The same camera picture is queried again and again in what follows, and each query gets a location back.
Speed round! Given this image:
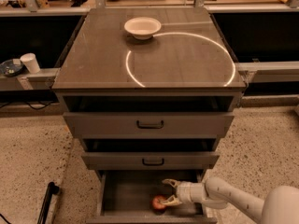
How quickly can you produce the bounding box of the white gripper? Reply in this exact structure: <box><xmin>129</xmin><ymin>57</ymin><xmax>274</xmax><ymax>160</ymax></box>
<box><xmin>160</xmin><ymin>178</ymin><xmax>206</xmax><ymax>206</ymax></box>

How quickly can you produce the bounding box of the red apple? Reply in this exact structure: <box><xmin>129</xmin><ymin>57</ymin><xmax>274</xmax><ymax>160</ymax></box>
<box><xmin>151</xmin><ymin>195</ymin><xmax>166</xmax><ymax>211</ymax></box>

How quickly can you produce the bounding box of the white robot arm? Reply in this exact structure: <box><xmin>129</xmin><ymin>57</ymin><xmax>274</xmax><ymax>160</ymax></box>
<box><xmin>160</xmin><ymin>177</ymin><xmax>299</xmax><ymax>224</ymax></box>

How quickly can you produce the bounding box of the middle grey drawer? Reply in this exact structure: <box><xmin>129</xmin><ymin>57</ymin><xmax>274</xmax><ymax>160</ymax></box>
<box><xmin>82</xmin><ymin>152</ymin><xmax>220</xmax><ymax>171</ymax></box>

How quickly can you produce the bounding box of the grey drawer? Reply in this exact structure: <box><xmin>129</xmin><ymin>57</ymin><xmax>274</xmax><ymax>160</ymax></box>
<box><xmin>86</xmin><ymin>170</ymin><xmax>218</xmax><ymax>224</ymax></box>
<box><xmin>64</xmin><ymin>112</ymin><xmax>234</xmax><ymax>139</ymax></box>
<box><xmin>82</xmin><ymin>152</ymin><xmax>220</xmax><ymax>171</ymax></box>

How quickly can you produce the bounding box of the bottom grey drawer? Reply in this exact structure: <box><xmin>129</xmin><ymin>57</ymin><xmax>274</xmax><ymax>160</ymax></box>
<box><xmin>86</xmin><ymin>170</ymin><xmax>218</xmax><ymax>224</ymax></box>

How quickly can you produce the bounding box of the top grey drawer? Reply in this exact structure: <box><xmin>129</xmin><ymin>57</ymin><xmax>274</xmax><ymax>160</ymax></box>
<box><xmin>64</xmin><ymin>112</ymin><xmax>234</xmax><ymax>139</ymax></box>

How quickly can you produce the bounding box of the grey drawer cabinet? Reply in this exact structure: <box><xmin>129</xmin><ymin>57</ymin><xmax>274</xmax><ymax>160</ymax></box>
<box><xmin>51</xmin><ymin>7</ymin><xmax>248</xmax><ymax>224</ymax></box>

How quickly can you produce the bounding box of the black bar on floor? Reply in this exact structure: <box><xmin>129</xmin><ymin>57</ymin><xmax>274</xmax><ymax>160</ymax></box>
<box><xmin>37</xmin><ymin>182</ymin><xmax>60</xmax><ymax>224</ymax></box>

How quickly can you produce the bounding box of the white paper bowl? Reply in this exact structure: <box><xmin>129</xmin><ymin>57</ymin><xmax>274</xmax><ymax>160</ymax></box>
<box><xmin>124</xmin><ymin>17</ymin><xmax>162</xmax><ymax>40</ymax></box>

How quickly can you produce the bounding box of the white paper cup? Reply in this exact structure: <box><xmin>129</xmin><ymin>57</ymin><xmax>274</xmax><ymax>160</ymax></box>
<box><xmin>20</xmin><ymin>53</ymin><xmax>40</xmax><ymax>74</ymax></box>

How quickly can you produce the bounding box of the dark small plate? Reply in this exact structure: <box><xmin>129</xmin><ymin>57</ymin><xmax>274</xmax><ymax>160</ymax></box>
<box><xmin>0</xmin><ymin>59</ymin><xmax>24</xmax><ymax>77</ymax></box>

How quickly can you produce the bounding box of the black floor cable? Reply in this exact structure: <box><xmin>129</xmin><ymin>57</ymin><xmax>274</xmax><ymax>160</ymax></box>
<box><xmin>0</xmin><ymin>100</ymin><xmax>57</xmax><ymax>111</ymax></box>

